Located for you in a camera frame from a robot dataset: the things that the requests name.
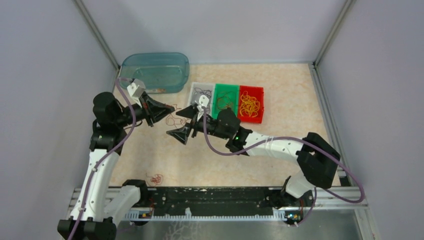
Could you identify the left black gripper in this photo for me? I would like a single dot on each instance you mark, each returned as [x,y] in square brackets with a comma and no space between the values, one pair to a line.
[153,109]

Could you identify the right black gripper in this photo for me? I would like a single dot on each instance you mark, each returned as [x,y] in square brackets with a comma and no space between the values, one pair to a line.
[190,112]

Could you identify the small red wire clump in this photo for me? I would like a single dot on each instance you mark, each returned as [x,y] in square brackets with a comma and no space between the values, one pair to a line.
[154,180]

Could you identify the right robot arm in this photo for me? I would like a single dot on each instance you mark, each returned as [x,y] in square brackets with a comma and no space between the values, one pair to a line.
[317,159]

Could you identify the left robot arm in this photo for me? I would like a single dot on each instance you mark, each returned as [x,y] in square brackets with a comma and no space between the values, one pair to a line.
[92,218]

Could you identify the white plastic bin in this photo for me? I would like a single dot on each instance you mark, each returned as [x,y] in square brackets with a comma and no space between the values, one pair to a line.
[205,88]

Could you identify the blue transparent plastic tub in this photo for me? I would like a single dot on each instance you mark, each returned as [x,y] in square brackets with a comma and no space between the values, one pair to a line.
[161,72]

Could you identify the green plastic bin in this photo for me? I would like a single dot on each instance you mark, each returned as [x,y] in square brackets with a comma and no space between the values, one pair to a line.
[225,96]

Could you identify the red plastic bin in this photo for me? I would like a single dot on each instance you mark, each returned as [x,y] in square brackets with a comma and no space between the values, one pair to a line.
[251,104]

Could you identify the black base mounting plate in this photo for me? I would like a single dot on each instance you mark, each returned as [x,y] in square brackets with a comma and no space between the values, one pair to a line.
[254,201]

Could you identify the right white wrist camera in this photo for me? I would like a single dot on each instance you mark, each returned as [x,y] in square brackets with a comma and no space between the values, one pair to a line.
[201,103]

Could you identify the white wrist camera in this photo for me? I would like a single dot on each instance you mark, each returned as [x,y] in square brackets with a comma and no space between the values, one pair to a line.
[201,103]
[136,89]

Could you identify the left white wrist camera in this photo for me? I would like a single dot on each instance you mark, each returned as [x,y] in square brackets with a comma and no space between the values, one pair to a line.
[136,89]

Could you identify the white slotted cable duct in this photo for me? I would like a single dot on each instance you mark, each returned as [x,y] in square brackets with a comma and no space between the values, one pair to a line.
[136,216]

